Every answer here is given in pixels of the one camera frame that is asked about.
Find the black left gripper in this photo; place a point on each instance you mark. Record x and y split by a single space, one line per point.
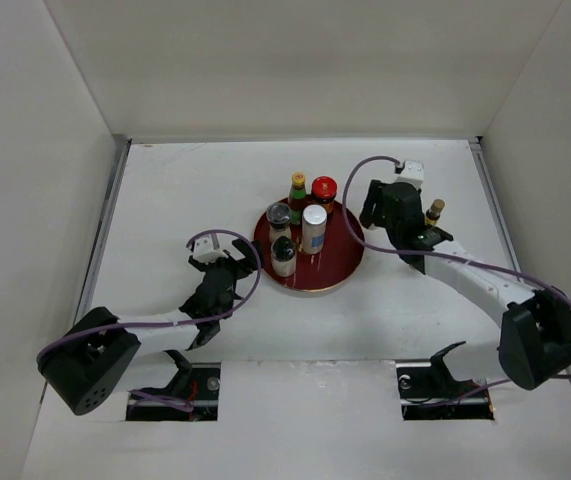
246 264

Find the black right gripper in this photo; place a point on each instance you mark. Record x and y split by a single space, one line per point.
376 195

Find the red lid sauce jar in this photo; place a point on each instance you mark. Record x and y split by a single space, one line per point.
323 193

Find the white tall canister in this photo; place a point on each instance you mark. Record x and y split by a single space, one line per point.
314 220

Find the glass shaker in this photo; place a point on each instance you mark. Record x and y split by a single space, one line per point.
283 257
278 215

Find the green label sauce bottle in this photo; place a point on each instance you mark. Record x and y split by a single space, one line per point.
297 199

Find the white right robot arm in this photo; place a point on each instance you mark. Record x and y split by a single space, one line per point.
535 324

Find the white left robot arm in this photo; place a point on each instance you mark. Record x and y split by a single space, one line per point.
104 353

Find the yellow label oil bottle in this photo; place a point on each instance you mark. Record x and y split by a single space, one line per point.
433 213

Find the red round tray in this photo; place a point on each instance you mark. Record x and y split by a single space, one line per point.
333 265

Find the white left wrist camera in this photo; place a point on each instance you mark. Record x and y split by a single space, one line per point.
206 249

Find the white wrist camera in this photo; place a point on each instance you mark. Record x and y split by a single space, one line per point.
206 249
411 172

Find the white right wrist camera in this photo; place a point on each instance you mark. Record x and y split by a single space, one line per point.
411 172

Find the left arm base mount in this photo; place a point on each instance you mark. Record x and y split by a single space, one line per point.
191 394

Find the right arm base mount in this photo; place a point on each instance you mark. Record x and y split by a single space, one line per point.
429 392

